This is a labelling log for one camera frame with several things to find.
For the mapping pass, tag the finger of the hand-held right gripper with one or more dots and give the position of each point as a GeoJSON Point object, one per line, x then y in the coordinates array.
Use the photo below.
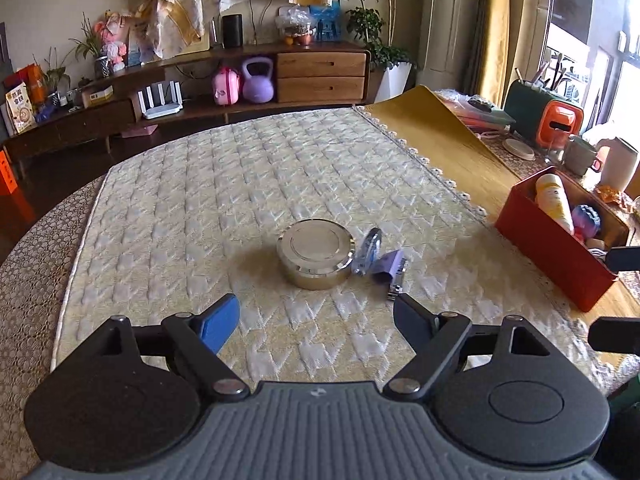
{"type": "Point", "coordinates": [617, 335]}
{"type": "Point", "coordinates": [625, 258]}

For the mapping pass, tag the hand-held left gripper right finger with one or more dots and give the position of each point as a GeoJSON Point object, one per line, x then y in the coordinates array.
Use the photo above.
{"type": "Point", "coordinates": [412, 321]}

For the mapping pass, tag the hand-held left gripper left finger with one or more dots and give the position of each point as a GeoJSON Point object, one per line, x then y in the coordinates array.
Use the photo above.
{"type": "Point", "coordinates": [220, 322]}

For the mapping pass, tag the purple nail clipper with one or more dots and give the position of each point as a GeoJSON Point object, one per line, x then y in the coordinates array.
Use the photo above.
{"type": "Point", "coordinates": [390, 267]}

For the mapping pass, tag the red storage box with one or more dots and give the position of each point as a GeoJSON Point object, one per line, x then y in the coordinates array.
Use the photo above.
{"type": "Point", "coordinates": [545, 260]}

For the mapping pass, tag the clear blue correction tape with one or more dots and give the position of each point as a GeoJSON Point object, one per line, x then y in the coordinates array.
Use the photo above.
{"type": "Point", "coordinates": [366, 250]}

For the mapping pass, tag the white yellow drink bottle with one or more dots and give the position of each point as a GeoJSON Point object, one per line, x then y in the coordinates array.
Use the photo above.
{"type": "Point", "coordinates": [555, 202]}

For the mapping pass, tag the round metal tin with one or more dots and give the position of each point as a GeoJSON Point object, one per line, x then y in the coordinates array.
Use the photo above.
{"type": "Point", "coordinates": [315, 252]}

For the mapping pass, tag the blue spiky ball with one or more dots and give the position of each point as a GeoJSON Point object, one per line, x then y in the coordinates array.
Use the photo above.
{"type": "Point", "coordinates": [586, 220]}

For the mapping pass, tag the white jug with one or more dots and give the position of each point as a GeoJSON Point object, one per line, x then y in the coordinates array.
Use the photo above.
{"type": "Point", "coordinates": [620, 165]}

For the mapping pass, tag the grey green mug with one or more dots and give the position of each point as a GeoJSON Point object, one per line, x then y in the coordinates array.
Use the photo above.
{"type": "Point", "coordinates": [580, 157]}

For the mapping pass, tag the cream quilted table cover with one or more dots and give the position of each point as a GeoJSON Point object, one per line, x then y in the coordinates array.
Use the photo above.
{"type": "Point", "coordinates": [200, 200]}

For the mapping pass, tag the round white lid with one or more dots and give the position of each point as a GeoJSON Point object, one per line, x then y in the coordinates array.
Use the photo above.
{"type": "Point", "coordinates": [520, 149]}

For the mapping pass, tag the green orange utensil holder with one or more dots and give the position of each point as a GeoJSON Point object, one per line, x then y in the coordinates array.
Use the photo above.
{"type": "Point", "coordinates": [525, 110]}

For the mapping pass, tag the gold table mat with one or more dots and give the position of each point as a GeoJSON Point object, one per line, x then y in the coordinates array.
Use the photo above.
{"type": "Point", "coordinates": [440, 135]}

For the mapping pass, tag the brown lace tablecloth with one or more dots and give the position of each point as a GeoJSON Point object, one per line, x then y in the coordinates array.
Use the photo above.
{"type": "Point", "coordinates": [35, 280]}

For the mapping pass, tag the stack of pink folders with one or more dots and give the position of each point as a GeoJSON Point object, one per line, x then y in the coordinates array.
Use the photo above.
{"type": "Point", "coordinates": [475, 115]}

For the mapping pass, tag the white router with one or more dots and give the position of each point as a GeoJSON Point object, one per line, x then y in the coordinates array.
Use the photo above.
{"type": "Point", "coordinates": [159, 102]}

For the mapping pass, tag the pink toy case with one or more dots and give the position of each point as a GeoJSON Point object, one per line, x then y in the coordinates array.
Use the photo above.
{"type": "Point", "coordinates": [227, 89]}

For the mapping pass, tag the white planter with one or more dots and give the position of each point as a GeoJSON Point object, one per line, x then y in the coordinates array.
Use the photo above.
{"type": "Point", "coordinates": [395, 82]}

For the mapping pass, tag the purple kettlebell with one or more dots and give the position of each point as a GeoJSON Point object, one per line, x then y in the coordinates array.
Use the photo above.
{"type": "Point", "coordinates": [258, 84]}

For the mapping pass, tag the small yellow white carton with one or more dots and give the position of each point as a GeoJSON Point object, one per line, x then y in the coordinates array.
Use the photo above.
{"type": "Point", "coordinates": [97, 96]}

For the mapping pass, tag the wooden media cabinet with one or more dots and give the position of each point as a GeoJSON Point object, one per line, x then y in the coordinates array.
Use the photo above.
{"type": "Point", "coordinates": [320, 77]}

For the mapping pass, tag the yellow curtain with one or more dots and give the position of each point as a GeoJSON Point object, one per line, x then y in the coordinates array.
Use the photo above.
{"type": "Point", "coordinates": [492, 30]}

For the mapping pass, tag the cereal bag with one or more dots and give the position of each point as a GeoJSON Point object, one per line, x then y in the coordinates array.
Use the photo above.
{"type": "Point", "coordinates": [21, 111]}

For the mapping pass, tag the black cylinder speaker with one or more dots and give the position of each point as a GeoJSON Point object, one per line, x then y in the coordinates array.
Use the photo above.
{"type": "Point", "coordinates": [232, 31]}

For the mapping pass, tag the small potted grass plant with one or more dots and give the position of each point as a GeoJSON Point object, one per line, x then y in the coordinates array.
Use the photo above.
{"type": "Point", "coordinates": [97, 57]}

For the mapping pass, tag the tall green houseplant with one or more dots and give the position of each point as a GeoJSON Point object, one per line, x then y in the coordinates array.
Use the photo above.
{"type": "Point", "coordinates": [367, 25]}

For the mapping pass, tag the pink flower bouquet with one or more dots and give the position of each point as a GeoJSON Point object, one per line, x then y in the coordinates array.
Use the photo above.
{"type": "Point", "coordinates": [114, 40]}

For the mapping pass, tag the clear bag of fruit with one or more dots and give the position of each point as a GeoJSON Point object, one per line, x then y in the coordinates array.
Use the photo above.
{"type": "Point", "coordinates": [295, 27]}

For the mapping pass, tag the orange paper bag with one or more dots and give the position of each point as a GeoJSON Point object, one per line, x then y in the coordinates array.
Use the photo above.
{"type": "Point", "coordinates": [30, 80]}

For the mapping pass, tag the blue printed box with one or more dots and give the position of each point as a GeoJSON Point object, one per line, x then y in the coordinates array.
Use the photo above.
{"type": "Point", "coordinates": [327, 22]}

